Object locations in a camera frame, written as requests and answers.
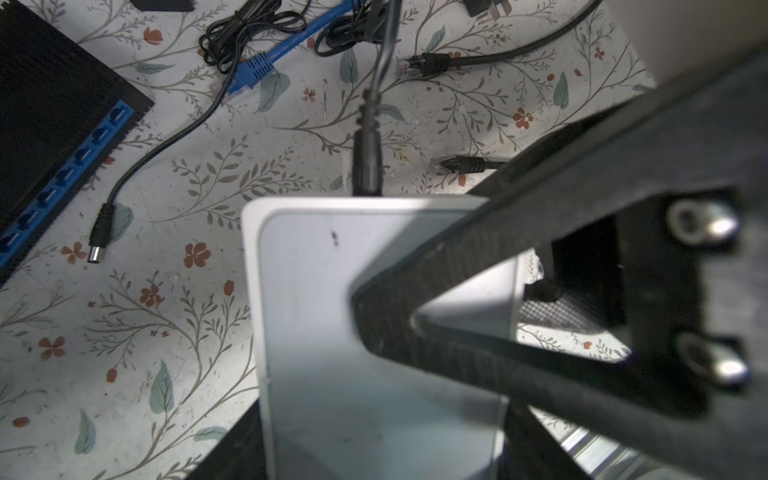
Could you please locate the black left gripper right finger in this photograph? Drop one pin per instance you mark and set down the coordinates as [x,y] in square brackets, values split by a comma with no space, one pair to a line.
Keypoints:
[656,215]

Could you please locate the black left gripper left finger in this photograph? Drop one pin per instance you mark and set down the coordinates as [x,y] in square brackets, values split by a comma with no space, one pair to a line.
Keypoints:
[240,455]

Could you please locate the white network switch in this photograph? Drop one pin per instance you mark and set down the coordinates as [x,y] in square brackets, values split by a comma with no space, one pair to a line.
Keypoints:
[330,409]

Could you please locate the small black power adapter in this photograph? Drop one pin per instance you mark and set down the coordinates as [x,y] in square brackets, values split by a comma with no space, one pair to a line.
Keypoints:
[367,158]

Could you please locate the large black power adapter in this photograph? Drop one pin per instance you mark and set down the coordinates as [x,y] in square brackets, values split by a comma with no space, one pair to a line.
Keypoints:
[222,44]

